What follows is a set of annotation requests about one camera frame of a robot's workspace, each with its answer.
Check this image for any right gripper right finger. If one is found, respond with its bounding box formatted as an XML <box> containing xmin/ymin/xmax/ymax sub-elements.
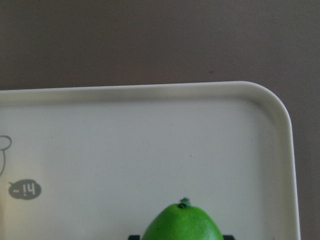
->
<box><xmin>223</xmin><ymin>234</ymin><xmax>233</xmax><ymax>240</ymax></box>

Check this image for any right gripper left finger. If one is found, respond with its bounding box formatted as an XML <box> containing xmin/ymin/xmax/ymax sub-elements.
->
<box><xmin>128</xmin><ymin>234</ymin><xmax>141</xmax><ymax>240</ymax></box>

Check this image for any green lime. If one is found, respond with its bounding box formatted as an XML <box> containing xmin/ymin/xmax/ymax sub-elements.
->
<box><xmin>142</xmin><ymin>197</ymin><xmax>224</xmax><ymax>240</ymax></box>

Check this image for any cream rabbit tray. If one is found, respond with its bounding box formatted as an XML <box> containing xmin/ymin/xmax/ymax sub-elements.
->
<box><xmin>0</xmin><ymin>81</ymin><xmax>301</xmax><ymax>240</ymax></box>

